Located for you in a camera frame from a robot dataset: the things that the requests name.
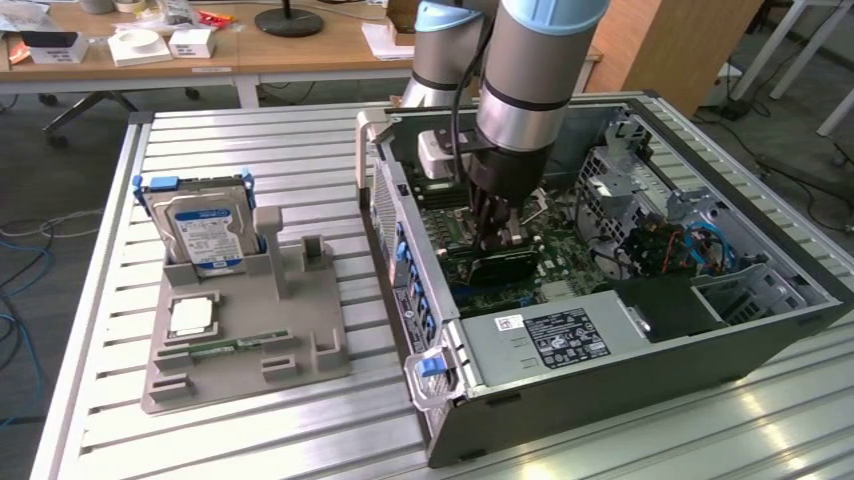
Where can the white box with tape roll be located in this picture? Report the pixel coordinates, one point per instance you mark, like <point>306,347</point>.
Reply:
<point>136,50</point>

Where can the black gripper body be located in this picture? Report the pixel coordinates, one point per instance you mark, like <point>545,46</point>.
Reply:
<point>510,170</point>

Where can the open dark PC case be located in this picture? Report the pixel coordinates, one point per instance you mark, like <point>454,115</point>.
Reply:
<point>601,400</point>

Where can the hard disk in blue caddy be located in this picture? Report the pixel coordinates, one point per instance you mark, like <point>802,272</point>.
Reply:
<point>200,235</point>

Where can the metal socket cover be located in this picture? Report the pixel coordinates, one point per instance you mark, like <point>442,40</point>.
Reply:
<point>541,205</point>

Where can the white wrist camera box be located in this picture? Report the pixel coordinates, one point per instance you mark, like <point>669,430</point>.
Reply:
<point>437,152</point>

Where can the silver chipset heatsink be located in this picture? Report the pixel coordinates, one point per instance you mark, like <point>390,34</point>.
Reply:
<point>554,293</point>

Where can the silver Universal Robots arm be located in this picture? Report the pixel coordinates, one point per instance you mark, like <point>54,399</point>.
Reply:
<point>534,50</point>

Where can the silver disk bay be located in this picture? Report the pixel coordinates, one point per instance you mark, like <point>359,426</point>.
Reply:
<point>754,295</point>

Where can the white box with black lid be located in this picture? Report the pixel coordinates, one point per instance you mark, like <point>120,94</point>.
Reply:
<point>56,52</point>

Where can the grey parts rack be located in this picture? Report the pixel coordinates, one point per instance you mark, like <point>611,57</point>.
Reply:
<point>254,315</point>

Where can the red packet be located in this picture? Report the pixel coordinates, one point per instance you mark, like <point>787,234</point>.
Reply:
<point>216,19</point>

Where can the green Dell motherboard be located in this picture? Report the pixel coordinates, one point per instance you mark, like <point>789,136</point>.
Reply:
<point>567,260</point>

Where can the orange booklet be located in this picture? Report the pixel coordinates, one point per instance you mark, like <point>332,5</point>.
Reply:
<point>16,54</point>

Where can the silver CPU chip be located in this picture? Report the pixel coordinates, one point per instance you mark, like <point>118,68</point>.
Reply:
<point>192,317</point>

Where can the silver drive cage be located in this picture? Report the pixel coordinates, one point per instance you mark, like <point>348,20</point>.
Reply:
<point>614,195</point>

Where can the white tape roll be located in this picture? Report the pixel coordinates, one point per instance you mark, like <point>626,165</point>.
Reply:
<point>128,5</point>

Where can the blue case latch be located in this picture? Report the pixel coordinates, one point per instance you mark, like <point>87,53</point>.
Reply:
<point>429,367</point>

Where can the CPU socket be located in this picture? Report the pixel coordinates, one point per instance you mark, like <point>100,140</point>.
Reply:
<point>462,222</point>

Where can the white table frame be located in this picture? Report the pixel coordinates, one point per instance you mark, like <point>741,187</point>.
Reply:
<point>742,82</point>

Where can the grey power supply unit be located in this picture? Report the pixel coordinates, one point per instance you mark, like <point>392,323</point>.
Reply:
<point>494,350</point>

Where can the black office chair base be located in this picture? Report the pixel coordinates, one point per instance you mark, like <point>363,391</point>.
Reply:
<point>87,107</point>

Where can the wooden desk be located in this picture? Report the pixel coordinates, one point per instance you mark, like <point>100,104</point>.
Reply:
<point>300,47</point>

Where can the grey cup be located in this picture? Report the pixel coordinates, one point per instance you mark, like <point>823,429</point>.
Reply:
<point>96,6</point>

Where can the black round lamp base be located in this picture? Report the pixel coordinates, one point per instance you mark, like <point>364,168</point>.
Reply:
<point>288,24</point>

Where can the black Nvidia graphics card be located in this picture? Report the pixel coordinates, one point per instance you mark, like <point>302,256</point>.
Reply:
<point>501,267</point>

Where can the white labelled cardboard box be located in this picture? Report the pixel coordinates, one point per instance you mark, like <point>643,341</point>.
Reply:
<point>190,45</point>

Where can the wooden cabinet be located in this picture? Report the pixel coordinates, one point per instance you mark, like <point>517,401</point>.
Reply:
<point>667,50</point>

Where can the white paper stack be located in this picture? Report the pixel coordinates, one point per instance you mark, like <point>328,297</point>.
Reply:
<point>387,45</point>

